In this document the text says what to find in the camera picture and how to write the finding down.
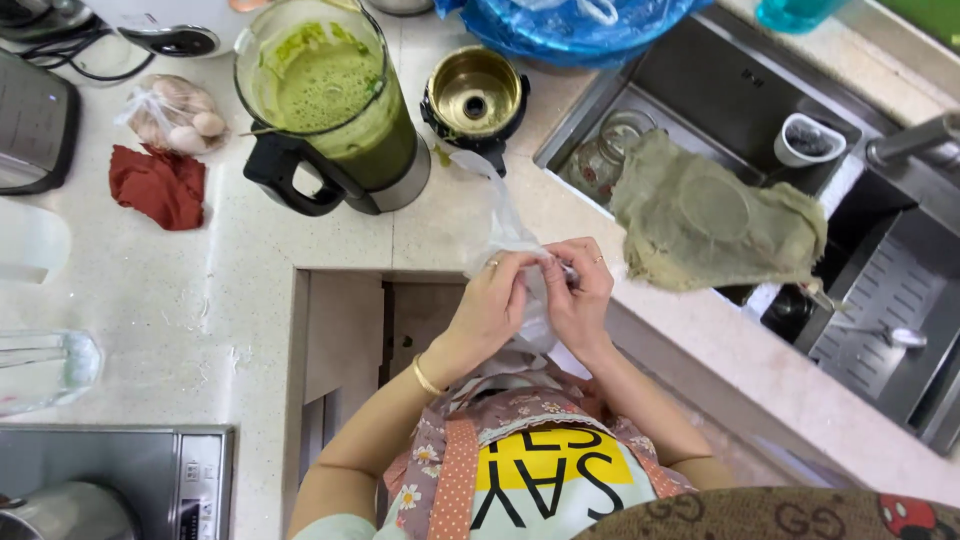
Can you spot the person's left hand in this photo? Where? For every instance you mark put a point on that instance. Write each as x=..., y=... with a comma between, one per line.
x=487, y=307

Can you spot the person's right hand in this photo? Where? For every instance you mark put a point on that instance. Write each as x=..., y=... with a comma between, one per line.
x=581, y=296

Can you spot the person's right fingers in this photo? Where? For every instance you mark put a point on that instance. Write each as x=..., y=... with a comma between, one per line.
x=574, y=259

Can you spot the person's left fingers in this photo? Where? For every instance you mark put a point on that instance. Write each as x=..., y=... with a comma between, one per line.
x=514, y=259

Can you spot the clear plastic bag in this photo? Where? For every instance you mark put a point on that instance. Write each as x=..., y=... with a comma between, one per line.
x=510, y=255

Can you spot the glass jar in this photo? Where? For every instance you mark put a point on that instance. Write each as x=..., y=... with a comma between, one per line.
x=604, y=154

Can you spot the greenish straining cloth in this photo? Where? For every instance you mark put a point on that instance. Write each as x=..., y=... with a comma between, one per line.
x=712, y=217

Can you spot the black blender base with brass cup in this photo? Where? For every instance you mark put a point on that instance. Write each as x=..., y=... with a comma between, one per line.
x=475, y=101

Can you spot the floral apron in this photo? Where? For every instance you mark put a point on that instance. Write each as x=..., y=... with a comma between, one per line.
x=450, y=465

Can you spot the white printed shirt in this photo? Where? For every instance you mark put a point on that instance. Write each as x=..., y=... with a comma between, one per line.
x=547, y=487

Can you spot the blue plastic bag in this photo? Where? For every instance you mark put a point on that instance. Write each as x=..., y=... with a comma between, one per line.
x=570, y=26

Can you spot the blender jug with green juice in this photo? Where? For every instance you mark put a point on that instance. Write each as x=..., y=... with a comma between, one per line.
x=337, y=105

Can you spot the white cup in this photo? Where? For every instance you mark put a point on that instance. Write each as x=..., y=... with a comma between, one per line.
x=808, y=140

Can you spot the steel sink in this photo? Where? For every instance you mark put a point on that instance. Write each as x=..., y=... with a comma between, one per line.
x=862, y=247

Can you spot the brown patterned cap brim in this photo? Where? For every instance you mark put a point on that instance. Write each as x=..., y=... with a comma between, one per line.
x=772, y=514

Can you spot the teal plastic cup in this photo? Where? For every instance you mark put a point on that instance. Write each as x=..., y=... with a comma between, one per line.
x=795, y=13

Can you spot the steel spoon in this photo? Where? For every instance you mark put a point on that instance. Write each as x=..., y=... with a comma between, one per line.
x=896, y=334

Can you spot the steel faucet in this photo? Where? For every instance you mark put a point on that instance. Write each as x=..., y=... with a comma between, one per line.
x=915, y=141

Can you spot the red cloth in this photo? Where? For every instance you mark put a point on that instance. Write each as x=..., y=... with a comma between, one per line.
x=159, y=187

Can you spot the bag of eggs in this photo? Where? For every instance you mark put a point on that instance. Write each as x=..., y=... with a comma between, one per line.
x=176, y=114

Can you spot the induction cooker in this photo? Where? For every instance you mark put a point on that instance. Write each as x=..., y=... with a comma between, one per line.
x=127, y=469

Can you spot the white plastic container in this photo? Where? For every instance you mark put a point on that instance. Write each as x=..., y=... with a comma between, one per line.
x=30, y=244

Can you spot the clear plastic bottle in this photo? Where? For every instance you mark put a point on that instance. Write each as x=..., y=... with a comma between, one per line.
x=41, y=367

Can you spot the grey toaster appliance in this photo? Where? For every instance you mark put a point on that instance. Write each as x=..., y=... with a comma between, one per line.
x=34, y=124

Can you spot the steel kettle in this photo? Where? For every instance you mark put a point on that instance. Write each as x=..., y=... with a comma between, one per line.
x=64, y=514

